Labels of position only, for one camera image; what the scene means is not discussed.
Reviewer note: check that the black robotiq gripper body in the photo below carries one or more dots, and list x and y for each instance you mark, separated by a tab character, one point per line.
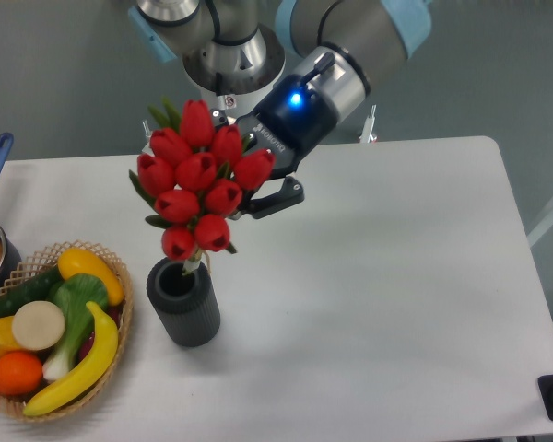
290	122

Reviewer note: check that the red tulip bouquet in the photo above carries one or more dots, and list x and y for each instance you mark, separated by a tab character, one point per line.
194	176

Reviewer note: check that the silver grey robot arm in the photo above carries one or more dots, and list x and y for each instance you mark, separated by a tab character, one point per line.
343	49

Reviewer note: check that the dark grey ribbed vase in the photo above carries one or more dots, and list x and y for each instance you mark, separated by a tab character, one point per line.
185	303

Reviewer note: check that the green bok choy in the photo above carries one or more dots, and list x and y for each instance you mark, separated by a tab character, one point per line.
71	297

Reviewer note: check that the yellow banana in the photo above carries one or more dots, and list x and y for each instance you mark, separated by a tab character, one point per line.
85	374

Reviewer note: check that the green cucumber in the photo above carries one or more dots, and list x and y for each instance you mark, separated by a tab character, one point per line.
37	288

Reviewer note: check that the beige round wooden disc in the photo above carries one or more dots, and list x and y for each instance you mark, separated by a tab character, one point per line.
38	325

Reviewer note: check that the orange fruit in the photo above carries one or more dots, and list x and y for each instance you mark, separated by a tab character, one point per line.
20	373

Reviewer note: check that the woven wicker basket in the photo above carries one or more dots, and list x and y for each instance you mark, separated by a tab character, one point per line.
41	261

